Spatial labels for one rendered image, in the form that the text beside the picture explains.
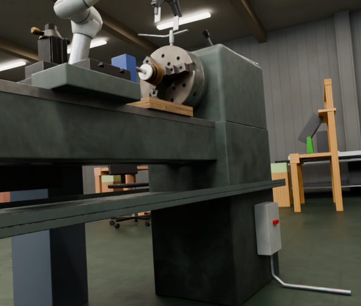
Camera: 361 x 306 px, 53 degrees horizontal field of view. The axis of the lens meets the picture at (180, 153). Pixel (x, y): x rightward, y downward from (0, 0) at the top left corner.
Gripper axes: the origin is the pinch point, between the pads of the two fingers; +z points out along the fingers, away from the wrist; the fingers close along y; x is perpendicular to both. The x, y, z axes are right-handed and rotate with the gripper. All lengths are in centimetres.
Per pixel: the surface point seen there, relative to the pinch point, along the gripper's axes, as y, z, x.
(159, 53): 4.8, 15.8, -0.1
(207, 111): -12.8, 42.5, 16.3
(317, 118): -427, 1, -76
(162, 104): 31, 46, 27
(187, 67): 4.0, 24.7, 17.2
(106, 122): 59, 55, 30
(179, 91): 3.4, 35.1, 11.9
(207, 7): -459, -239, -312
